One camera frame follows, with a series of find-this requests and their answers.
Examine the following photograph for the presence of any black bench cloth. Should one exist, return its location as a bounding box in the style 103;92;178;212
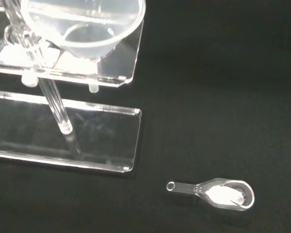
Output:
0;0;291;233

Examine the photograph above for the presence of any clear acrylic funnel stand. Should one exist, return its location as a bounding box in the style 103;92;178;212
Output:
0;0;145;173

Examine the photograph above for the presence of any glass weighing funnel with powder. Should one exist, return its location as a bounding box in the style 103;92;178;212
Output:
166;178;255;211

